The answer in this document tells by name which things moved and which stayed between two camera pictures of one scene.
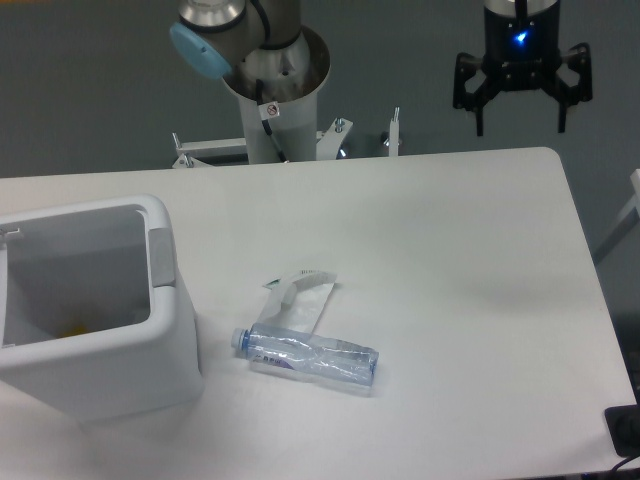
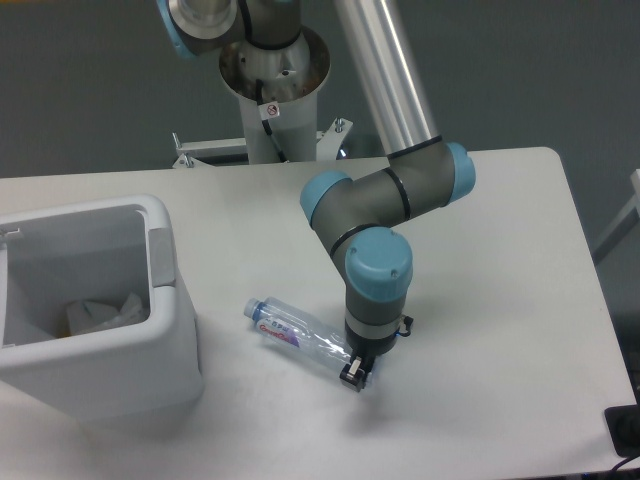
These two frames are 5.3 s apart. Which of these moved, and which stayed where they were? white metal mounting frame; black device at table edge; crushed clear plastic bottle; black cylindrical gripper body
Moved: black cylindrical gripper body; crushed clear plastic bottle
Stayed: black device at table edge; white metal mounting frame
